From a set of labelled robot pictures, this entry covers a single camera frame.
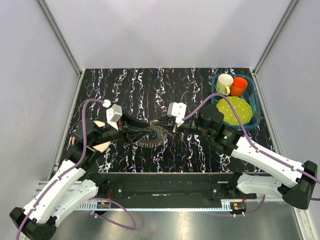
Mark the pink plate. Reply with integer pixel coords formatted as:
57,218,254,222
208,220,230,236
71,118,112,153

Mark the orange cup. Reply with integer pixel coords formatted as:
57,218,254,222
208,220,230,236
230,77,248,97

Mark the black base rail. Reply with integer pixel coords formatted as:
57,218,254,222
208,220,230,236
87,172,257,209

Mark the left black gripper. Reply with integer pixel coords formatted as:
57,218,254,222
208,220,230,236
91,110,153,147

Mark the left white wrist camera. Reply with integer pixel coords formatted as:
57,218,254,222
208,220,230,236
103,99,123,131

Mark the cream mug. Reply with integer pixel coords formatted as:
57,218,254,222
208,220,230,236
215,73,234,96

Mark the yellow-green dotted plate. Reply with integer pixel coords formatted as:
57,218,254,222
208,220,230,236
216,96,253,126

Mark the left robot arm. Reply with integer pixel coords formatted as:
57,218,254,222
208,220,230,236
9,114,165,240

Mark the teal plastic tray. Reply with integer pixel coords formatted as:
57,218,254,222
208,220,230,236
211,74,261,131

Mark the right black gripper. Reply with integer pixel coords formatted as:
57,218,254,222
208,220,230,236
153,114,214,138

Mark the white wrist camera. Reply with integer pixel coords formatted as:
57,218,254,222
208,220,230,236
167,102,187,127
103,99,123,131

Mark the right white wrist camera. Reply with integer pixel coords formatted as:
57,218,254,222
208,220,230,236
167,102,187,127

